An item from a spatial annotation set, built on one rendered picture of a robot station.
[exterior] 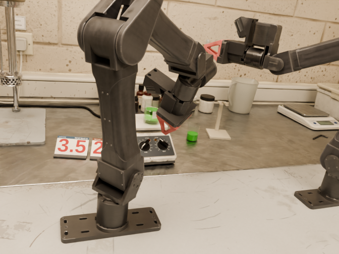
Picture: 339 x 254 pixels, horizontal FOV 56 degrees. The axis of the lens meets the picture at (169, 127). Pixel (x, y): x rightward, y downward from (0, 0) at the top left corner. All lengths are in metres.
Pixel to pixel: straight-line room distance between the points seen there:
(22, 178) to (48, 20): 0.73
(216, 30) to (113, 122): 1.10
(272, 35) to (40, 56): 0.91
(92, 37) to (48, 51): 0.91
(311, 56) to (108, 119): 0.56
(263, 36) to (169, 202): 0.51
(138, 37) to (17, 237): 0.43
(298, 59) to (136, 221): 0.57
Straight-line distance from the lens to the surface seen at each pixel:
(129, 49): 0.48
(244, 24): 0.97
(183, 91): 0.74
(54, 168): 0.89
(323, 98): 1.84
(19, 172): 0.89
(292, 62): 0.90
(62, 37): 1.40
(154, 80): 0.80
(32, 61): 1.42
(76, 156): 0.94
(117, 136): 0.56
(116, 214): 0.64
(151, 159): 0.91
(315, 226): 0.85
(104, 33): 0.49
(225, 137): 1.19
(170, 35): 0.61
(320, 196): 0.96
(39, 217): 0.73
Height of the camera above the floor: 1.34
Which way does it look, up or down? 21 degrees down
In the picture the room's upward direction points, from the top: 8 degrees clockwise
